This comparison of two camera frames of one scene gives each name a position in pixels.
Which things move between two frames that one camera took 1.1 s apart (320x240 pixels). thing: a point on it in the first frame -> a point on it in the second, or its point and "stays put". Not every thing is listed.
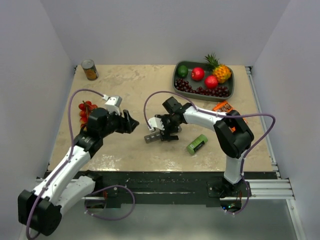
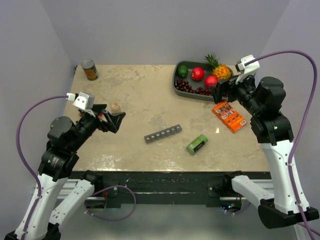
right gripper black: (165, 134) -> (221, 88)
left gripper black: (127, 124) -> (115, 119)
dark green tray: (197, 80) stays put
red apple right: (211, 81) stays put
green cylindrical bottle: (196, 145) stays put
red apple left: (197, 74) stays put
